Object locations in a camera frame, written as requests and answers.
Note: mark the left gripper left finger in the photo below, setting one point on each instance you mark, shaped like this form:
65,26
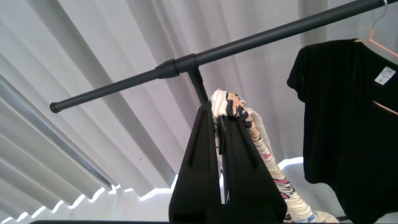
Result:
196,186

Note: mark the pink clothes hanger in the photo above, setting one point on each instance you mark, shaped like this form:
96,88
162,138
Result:
381,46

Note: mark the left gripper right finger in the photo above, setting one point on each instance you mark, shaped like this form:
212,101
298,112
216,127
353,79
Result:
248,186

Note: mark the black clothes rack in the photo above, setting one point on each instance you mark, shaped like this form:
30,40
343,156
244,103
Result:
248,42

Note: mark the black shorts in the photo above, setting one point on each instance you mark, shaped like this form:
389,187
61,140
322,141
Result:
342,124

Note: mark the white curtain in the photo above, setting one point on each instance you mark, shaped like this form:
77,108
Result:
93,140

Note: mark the cream printed garment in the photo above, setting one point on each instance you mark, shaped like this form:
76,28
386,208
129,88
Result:
224,102

